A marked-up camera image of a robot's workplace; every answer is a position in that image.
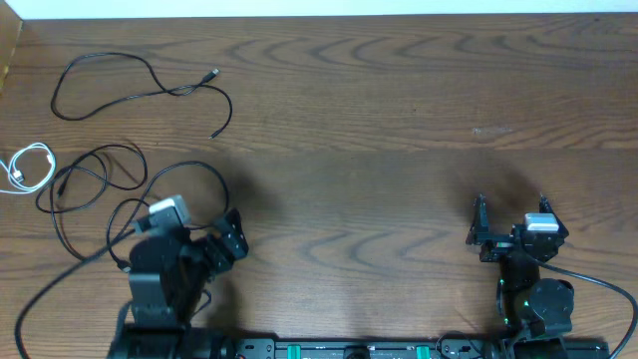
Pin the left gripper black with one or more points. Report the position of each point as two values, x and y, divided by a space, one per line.
223 258

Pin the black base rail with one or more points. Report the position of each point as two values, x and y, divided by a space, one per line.
452 347

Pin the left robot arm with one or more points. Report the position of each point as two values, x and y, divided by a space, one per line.
167 278

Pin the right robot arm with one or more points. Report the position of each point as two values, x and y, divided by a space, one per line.
535 306

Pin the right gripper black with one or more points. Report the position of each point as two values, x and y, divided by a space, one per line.
478 233

